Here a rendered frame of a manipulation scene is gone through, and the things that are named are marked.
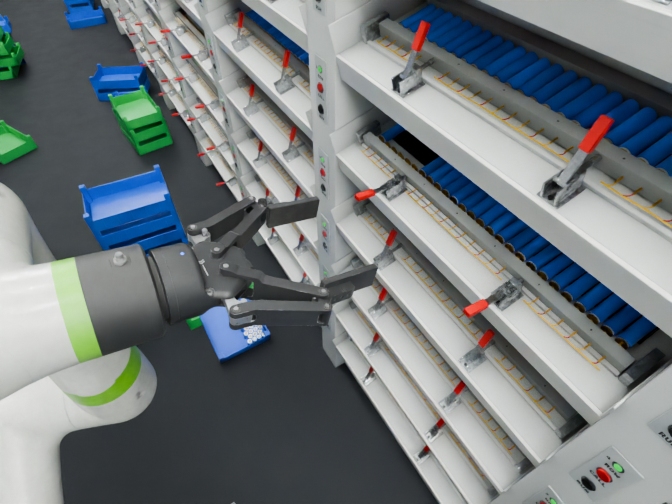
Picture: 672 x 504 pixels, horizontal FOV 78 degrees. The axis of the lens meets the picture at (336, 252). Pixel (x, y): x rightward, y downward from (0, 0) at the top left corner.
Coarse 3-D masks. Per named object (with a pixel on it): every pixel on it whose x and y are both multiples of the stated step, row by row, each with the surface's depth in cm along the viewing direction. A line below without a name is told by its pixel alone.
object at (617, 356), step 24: (384, 144) 78; (408, 168) 73; (432, 192) 69; (432, 216) 69; (456, 216) 66; (480, 240) 63; (504, 264) 60; (528, 288) 58; (552, 288) 56; (576, 312) 54; (600, 336) 51; (600, 360) 51; (624, 360) 49
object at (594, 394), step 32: (352, 128) 81; (384, 128) 84; (352, 160) 81; (416, 160) 77; (416, 224) 70; (448, 256) 65; (480, 256) 64; (480, 288) 61; (512, 320) 57; (544, 352) 54; (576, 352) 53; (640, 352) 52; (576, 384) 51; (608, 384) 51; (640, 384) 46
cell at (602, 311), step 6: (612, 294) 55; (606, 300) 54; (612, 300) 54; (618, 300) 54; (600, 306) 54; (606, 306) 54; (612, 306) 53; (618, 306) 54; (594, 312) 54; (600, 312) 53; (606, 312) 53; (612, 312) 53; (600, 318) 53; (606, 318) 54
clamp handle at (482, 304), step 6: (498, 294) 57; (504, 294) 57; (480, 300) 56; (486, 300) 56; (492, 300) 57; (468, 306) 55; (474, 306) 55; (480, 306) 55; (486, 306) 56; (468, 312) 55; (474, 312) 55
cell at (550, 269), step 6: (558, 258) 59; (564, 258) 58; (552, 264) 58; (558, 264) 58; (564, 264) 58; (540, 270) 59; (546, 270) 58; (552, 270) 58; (558, 270) 58; (546, 276) 58; (552, 276) 58
